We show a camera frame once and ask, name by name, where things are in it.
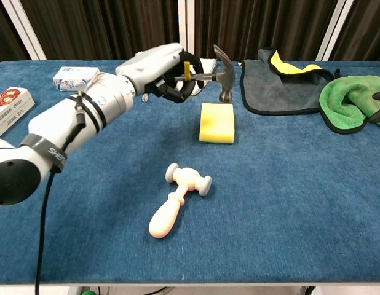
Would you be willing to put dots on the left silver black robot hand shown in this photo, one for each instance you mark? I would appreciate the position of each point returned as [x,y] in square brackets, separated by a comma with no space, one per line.
[153,66]

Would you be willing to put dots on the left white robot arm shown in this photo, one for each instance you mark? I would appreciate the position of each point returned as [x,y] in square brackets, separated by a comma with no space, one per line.
[70,120]

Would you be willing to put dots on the yellow sponge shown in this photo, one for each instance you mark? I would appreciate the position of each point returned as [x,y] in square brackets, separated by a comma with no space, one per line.
[216,123]

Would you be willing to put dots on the wooden toy mallet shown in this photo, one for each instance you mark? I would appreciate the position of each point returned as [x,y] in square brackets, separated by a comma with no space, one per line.
[187,181]

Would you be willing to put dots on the green microfibre cloth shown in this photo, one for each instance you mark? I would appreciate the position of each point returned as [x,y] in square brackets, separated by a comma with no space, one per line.
[340,104]

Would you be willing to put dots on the black curtain panel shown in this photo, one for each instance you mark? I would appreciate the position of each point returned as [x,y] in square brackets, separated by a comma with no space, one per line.
[7,30]
[260,24]
[365,29]
[101,27]

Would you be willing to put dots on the small white blue carton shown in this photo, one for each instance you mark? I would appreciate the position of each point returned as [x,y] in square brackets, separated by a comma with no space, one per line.
[73,78]

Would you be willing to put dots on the grey and yellow cloth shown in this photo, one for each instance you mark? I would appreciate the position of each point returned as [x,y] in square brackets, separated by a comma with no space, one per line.
[270,89]

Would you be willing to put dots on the blue table cover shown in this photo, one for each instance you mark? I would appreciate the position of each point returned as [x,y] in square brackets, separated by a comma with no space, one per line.
[270,199]

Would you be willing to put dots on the long box with red circles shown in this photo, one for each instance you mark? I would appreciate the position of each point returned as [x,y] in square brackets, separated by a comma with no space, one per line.
[11,106]

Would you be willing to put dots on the white partition frame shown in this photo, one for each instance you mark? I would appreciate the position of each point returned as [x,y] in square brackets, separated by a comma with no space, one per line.
[334,29]
[24,29]
[186,21]

